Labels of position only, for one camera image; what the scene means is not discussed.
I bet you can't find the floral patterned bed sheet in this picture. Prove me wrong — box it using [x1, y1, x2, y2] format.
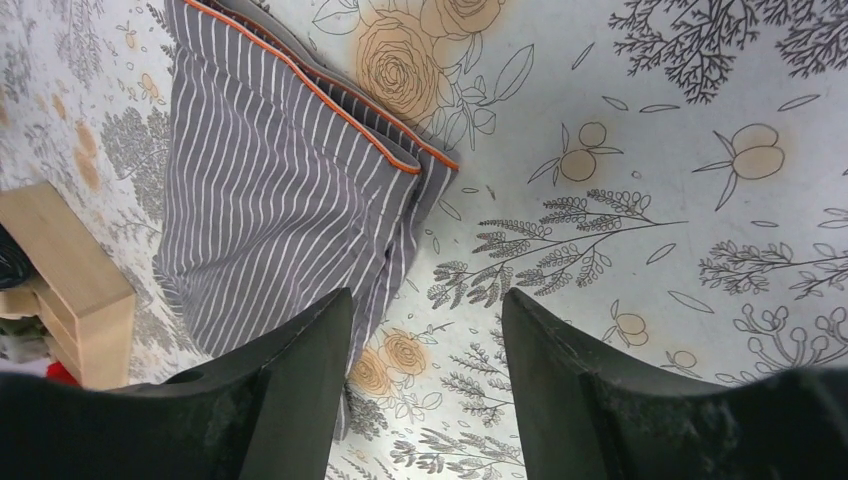
[1, 1, 847, 479]

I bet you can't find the grey striped underwear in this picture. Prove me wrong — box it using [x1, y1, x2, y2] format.
[153, 1, 458, 366]

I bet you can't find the wooden divided organizer box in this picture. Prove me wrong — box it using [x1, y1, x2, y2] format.
[1, 183, 136, 390]

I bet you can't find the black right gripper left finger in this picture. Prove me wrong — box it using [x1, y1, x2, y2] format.
[1, 289, 352, 479]

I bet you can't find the red rolled sock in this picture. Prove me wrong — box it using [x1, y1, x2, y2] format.
[45, 361, 80, 387]

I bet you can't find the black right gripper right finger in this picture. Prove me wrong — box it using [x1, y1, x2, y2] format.
[501, 288, 847, 479]

